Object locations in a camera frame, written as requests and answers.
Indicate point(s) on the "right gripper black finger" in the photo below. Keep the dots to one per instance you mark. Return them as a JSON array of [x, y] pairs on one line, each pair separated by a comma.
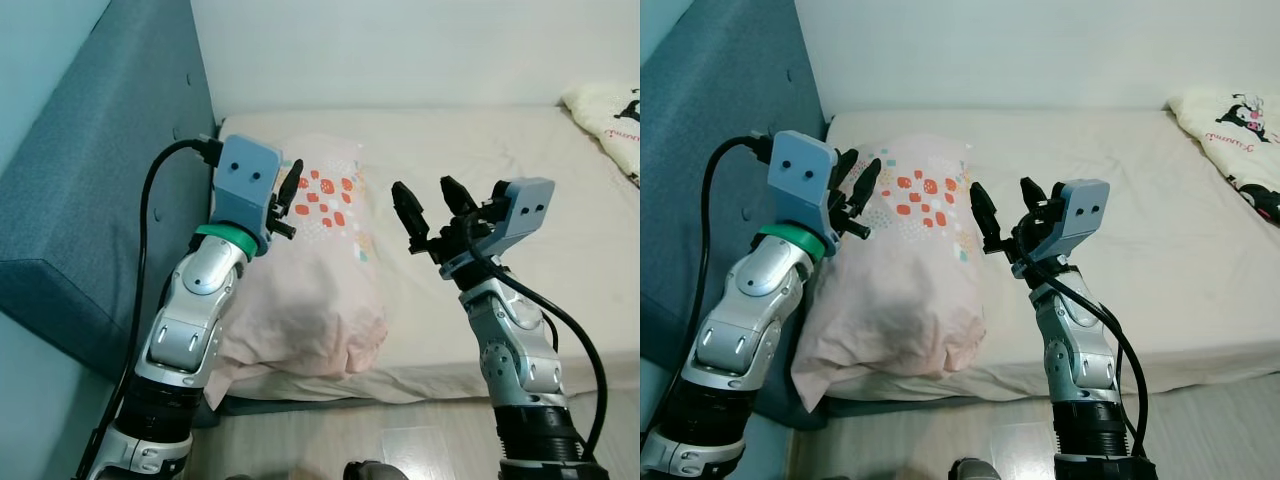
[[458, 196], [987, 215], [1036, 197], [410, 212]]

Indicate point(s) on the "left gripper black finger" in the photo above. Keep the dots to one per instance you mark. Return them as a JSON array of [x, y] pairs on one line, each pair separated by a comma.
[[867, 188], [845, 172], [290, 185]]

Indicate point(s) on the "pink pillow with dotted print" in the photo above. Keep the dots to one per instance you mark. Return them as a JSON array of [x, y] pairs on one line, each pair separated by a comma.
[[900, 300], [300, 290]]

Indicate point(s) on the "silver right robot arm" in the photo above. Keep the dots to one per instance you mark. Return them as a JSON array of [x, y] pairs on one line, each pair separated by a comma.
[[1075, 350], [515, 350]]

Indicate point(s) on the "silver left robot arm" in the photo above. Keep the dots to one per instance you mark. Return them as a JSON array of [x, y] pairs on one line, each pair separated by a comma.
[[190, 320], [745, 320]]

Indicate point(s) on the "cream bed mattress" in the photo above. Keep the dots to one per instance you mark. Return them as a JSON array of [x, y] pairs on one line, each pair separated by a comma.
[[1150, 250], [450, 140]]

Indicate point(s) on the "blue upholstered headboard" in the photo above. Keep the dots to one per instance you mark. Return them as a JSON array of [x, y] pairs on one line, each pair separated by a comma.
[[720, 200], [100, 200]]

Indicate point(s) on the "cream cartoon print quilt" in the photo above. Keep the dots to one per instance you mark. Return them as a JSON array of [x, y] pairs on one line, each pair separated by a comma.
[[605, 120], [1230, 140]]

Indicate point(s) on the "robot right leg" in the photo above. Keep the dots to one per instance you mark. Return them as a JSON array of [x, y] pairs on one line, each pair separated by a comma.
[[978, 470], [375, 471]]

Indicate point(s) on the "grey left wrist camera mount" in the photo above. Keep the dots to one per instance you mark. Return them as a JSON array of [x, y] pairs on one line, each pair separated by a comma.
[[800, 185], [245, 185]]

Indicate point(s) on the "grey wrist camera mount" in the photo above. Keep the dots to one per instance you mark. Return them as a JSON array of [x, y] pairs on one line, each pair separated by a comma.
[[525, 205], [245, 185], [800, 185], [1085, 205]]

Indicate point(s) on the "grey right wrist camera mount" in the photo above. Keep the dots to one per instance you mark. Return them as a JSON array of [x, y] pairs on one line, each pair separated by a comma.
[[1085, 205], [525, 205]]

